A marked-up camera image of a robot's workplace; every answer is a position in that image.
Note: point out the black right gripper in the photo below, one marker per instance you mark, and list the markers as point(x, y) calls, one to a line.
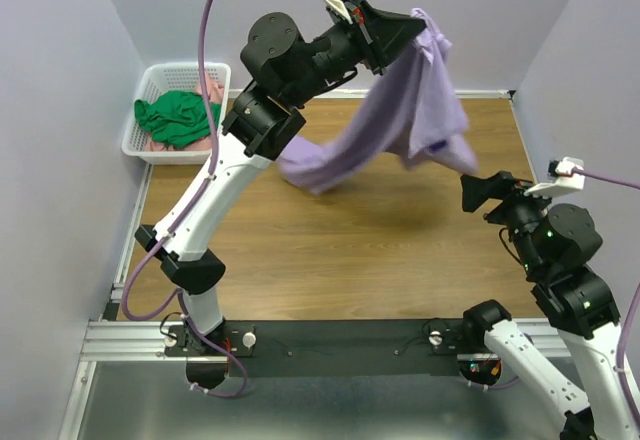
point(475, 188)

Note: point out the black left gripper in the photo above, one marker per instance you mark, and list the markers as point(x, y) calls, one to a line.
point(377, 35)

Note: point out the purple t shirt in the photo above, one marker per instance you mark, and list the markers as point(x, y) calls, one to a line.
point(411, 112)

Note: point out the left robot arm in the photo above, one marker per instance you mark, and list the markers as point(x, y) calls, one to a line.
point(286, 72)

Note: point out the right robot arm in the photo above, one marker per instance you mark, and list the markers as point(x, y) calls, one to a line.
point(554, 243)

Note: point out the green t shirt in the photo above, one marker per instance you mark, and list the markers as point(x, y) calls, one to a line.
point(176, 121)

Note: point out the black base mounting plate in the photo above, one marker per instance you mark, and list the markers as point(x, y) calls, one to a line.
point(333, 348)

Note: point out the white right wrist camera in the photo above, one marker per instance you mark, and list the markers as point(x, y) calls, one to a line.
point(565, 177)

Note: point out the aluminium extrusion rail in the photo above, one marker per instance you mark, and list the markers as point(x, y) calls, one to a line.
point(119, 341)

